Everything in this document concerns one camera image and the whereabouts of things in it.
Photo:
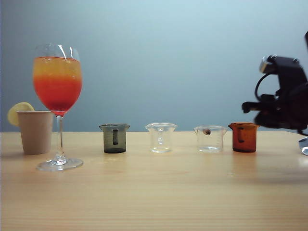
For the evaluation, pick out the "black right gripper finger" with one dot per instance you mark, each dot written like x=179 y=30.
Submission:
x=252 y=106
x=264 y=120

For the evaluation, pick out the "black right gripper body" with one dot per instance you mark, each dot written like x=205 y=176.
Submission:
x=291 y=110

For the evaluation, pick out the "amber measuring cup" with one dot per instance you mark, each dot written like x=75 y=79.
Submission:
x=244 y=140

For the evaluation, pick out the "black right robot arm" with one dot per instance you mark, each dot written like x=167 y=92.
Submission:
x=306 y=39

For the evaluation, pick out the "clear measuring cup brown spot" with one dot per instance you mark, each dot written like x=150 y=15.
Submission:
x=210 y=142

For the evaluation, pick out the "dark grey measuring cup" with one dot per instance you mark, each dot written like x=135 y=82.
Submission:
x=115 y=142

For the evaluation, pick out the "beige paper cup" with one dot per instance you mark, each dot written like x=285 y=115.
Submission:
x=36 y=134

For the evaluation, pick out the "silver foil piece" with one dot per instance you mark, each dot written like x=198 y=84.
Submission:
x=304 y=145

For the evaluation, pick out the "wine glass with juice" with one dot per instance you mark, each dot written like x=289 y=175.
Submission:
x=57 y=84

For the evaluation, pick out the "yellow lemon slice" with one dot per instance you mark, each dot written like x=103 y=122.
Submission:
x=16 y=113

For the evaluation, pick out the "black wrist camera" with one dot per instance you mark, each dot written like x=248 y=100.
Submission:
x=288 y=72

